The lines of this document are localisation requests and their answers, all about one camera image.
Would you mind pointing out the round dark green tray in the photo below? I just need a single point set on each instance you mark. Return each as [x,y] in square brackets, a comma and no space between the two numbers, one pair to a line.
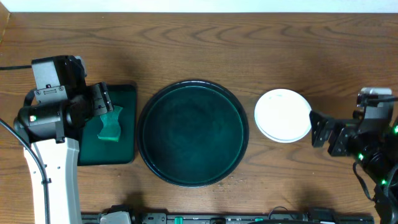
[193,133]

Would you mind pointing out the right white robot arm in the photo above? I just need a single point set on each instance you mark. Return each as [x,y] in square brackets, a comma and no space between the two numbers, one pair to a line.
[373,145]

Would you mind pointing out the white plate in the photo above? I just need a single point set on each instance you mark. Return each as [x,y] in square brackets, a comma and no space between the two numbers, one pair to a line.
[282,115]

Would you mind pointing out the rectangular dark green tray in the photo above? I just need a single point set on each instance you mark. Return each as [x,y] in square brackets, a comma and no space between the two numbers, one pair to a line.
[94,151]

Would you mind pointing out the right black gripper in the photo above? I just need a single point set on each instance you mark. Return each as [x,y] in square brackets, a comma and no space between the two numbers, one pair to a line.
[335,140]

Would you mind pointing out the green sponge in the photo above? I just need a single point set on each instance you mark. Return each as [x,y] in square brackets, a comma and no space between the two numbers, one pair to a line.
[111,130]

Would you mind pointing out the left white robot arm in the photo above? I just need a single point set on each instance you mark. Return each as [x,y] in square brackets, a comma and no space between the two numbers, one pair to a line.
[50,125]

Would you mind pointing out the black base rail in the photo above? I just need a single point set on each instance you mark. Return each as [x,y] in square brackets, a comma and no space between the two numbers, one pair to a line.
[124,214]

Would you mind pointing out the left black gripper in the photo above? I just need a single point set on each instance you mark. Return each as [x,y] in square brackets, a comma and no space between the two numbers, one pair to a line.
[101,98]

